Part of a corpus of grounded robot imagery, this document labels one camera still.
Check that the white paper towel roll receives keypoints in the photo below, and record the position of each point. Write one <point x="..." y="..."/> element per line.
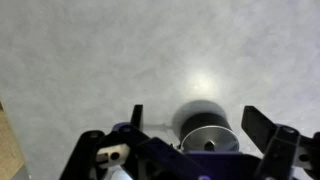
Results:
<point x="209" y="136"/>

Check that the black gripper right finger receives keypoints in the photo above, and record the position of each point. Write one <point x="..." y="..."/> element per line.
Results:
<point x="263" y="128"/>

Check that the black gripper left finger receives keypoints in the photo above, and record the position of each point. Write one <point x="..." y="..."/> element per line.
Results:
<point x="156" y="151"/>

